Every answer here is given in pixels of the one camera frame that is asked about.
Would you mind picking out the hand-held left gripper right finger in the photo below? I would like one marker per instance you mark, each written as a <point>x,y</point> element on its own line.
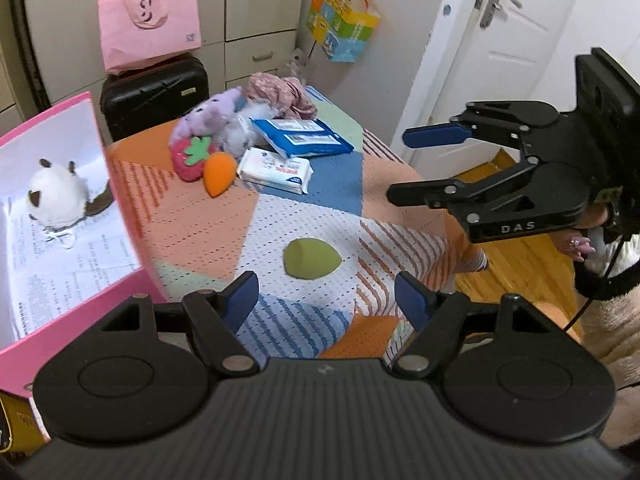
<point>412,301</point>

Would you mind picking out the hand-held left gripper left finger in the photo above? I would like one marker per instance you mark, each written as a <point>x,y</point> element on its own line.
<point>242,301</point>

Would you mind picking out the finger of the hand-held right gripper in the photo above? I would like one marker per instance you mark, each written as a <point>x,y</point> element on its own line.
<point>415,192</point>
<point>435,135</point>

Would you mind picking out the green makeup sponge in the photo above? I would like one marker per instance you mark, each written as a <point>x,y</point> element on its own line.
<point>310,260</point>

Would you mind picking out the pink storage box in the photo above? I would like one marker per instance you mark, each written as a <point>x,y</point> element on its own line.
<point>100,310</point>

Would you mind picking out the pink strawberry plush toy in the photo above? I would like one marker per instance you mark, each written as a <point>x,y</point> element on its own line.
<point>185,165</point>

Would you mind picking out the white mesh bath pouf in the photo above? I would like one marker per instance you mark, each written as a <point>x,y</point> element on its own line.
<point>237,132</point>

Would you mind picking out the person's right forearm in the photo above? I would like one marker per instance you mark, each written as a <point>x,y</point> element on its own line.
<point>612,277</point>

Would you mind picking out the person's right hand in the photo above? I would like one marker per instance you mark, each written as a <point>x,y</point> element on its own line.
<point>580,246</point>

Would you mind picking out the white door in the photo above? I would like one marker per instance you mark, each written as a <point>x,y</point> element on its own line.
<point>525,50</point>

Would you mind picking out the patterned tablecloth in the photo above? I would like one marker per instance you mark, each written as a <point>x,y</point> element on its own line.
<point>300,210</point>

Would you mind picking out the blue plastic packet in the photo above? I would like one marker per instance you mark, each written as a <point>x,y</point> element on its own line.
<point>300,137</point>

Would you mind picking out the orange carrot-shaped sponge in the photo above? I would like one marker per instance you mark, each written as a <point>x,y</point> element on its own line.
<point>219,175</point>

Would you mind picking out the white wet wipes pack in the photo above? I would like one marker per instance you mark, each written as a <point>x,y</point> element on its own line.
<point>272,170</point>

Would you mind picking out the colourful paper gift bag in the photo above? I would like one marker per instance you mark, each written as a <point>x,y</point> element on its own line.
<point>345,25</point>

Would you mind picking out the pink floral cloth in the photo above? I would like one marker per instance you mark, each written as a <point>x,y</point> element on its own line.
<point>280,92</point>

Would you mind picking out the purple plush toy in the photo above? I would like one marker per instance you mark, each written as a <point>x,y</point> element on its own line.
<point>205,115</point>

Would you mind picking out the person's beige fleece clothing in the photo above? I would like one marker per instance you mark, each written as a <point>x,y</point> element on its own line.
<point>620,350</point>

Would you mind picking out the white plush cat toy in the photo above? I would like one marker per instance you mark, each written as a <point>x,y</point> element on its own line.
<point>52,192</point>

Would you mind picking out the beige wardrobe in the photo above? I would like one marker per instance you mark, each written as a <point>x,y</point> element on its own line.
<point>250,10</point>

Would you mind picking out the black suitcase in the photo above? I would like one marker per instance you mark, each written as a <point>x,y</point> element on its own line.
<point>150,95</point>

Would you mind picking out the yellow cardboard box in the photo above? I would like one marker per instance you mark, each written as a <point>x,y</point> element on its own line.
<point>20,425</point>

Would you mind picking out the pink tote bag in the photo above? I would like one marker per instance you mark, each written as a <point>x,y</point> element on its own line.
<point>150,20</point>

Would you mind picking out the small grey wall ornament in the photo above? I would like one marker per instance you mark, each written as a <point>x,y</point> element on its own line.
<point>298,60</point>

